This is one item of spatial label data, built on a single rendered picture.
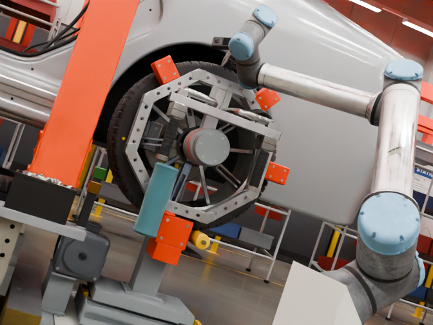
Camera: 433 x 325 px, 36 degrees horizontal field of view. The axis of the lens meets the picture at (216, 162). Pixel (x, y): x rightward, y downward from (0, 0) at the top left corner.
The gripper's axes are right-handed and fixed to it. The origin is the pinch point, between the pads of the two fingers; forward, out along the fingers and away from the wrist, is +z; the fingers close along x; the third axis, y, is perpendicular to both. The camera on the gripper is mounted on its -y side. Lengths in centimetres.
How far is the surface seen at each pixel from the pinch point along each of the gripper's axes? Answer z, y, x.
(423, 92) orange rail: 440, 429, 459
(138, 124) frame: 2.2, -25.5, -38.4
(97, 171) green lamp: -8, -36, -67
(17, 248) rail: 29, -50, -87
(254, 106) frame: -8.4, 13.7, -18.9
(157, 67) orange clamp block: -8.3, -26.0, -19.1
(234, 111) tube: -18.1, 3.4, -31.6
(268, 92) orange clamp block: -11.7, 17.2, -12.8
